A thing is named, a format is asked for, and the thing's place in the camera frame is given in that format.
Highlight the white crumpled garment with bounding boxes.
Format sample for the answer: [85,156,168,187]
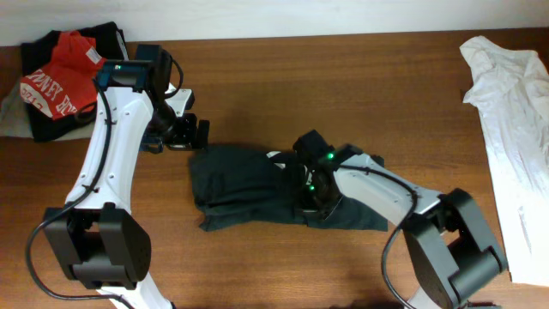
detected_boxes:
[460,36,548,286]

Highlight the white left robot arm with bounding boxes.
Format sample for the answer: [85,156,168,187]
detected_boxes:
[39,60,209,308]

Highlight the grey folded garment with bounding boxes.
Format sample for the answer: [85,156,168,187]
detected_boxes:
[1,83,94,142]

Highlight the dark green t-shirt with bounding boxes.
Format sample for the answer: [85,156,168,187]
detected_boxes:
[189,144,389,232]

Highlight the black folded garment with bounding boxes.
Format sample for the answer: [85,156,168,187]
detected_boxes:
[21,21,128,142]

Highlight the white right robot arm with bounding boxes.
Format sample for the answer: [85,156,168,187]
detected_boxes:
[293,143,508,308]

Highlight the red printed t-shirt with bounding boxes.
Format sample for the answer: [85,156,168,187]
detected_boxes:
[20,31,105,120]

